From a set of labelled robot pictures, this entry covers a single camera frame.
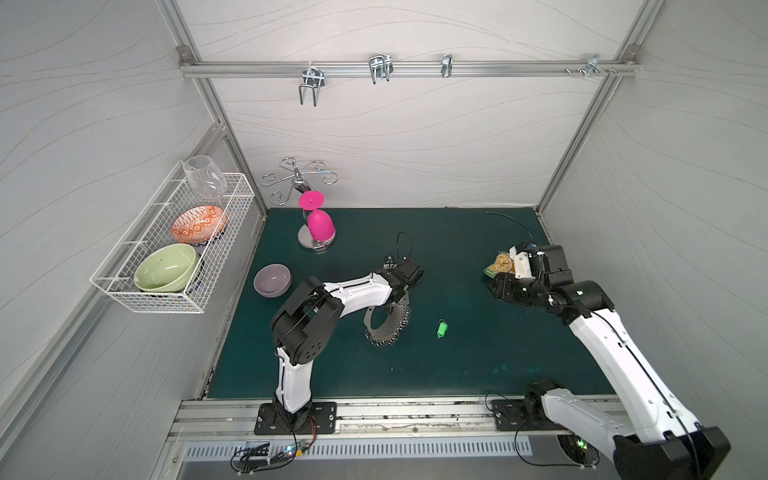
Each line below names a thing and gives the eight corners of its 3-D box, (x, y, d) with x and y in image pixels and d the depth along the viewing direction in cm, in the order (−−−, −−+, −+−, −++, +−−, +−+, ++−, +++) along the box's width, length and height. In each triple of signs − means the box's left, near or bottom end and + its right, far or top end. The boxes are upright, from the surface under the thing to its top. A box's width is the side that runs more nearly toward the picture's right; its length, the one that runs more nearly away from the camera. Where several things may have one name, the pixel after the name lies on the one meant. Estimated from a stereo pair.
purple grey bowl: (262, 302, 97) (254, 292, 91) (258, 281, 102) (251, 270, 96) (295, 291, 100) (289, 279, 94) (290, 270, 105) (284, 259, 99)
